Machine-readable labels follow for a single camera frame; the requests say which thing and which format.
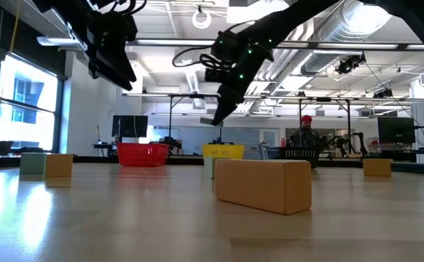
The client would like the black aluminium table frame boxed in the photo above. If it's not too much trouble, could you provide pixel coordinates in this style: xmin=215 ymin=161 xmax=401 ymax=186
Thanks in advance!
xmin=0 ymin=154 xmax=424 ymax=176

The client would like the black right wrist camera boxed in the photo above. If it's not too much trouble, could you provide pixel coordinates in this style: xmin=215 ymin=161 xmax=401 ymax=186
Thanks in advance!
xmin=204 ymin=67 xmax=232 ymax=84

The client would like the yellow plastic basket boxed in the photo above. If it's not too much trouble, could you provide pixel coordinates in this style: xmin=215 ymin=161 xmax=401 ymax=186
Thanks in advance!
xmin=202 ymin=143 xmax=246 ymax=160

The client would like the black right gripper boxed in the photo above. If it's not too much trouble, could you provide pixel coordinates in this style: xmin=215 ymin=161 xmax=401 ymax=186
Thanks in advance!
xmin=211 ymin=31 xmax=274 ymax=127

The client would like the black metal frame rig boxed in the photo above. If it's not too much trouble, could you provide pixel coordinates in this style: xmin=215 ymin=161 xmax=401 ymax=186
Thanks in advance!
xmin=168 ymin=93 xmax=224 ymax=143
xmin=298 ymin=96 xmax=352 ymax=156

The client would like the red plastic basket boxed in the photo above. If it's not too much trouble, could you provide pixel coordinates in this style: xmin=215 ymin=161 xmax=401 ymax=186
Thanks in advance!
xmin=116 ymin=142 xmax=170 ymax=167

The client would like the long orange block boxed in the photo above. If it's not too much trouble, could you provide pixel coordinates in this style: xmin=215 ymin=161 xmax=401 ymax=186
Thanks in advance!
xmin=214 ymin=159 xmax=313 ymax=216

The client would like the person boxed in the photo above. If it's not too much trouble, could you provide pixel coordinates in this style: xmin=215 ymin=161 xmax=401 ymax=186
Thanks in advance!
xmin=290 ymin=114 xmax=324 ymax=148

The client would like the white coiled cable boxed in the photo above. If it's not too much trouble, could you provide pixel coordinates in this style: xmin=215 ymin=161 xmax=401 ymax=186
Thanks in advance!
xmin=192 ymin=4 xmax=213 ymax=30

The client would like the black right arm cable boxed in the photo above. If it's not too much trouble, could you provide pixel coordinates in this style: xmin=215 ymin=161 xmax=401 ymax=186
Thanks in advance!
xmin=171 ymin=20 xmax=256 ymax=74

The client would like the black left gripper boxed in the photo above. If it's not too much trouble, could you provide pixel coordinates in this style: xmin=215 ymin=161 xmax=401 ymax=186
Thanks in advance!
xmin=87 ymin=12 xmax=138 ymax=92

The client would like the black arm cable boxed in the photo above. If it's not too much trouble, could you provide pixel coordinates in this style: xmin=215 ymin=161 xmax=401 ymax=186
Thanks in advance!
xmin=87 ymin=0 xmax=148 ymax=17
xmin=171 ymin=20 xmax=256 ymax=74

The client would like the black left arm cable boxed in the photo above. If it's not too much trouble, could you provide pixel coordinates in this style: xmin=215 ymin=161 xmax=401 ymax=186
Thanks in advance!
xmin=87 ymin=0 xmax=148 ymax=17

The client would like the large window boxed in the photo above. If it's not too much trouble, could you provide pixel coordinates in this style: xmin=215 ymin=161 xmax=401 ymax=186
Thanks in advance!
xmin=0 ymin=60 xmax=66 ymax=154

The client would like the black computer monitor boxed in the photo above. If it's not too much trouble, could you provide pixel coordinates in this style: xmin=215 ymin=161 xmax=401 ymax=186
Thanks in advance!
xmin=111 ymin=114 xmax=149 ymax=139
xmin=377 ymin=116 xmax=416 ymax=145

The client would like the silver ventilation duct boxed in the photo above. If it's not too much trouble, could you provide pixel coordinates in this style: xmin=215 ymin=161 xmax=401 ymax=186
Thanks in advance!
xmin=299 ymin=0 xmax=404 ymax=76

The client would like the black plastic basket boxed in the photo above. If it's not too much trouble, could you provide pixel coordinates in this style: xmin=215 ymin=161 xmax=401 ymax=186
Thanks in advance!
xmin=283 ymin=146 xmax=322 ymax=169

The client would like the green cube block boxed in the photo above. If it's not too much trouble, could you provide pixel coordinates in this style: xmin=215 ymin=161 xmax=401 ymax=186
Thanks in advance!
xmin=203 ymin=156 xmax=232 ymax=180

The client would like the orange cube block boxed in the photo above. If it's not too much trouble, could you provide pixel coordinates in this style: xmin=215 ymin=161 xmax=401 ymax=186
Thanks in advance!
xmin=44 ymin=154 xmax=74 ymax=178

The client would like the black ceiling camera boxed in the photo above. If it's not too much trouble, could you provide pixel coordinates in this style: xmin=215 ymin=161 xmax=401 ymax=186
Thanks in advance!
xmin=334 ymin=53 xmax=368 ymax=76
xmin=374 ymin=88 xmax=395 ymax=99

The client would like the orange triangular block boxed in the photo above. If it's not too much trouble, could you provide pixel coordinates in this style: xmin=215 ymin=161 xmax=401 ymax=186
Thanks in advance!
xmin=363 ymin=158 xmax=394 ymax=178

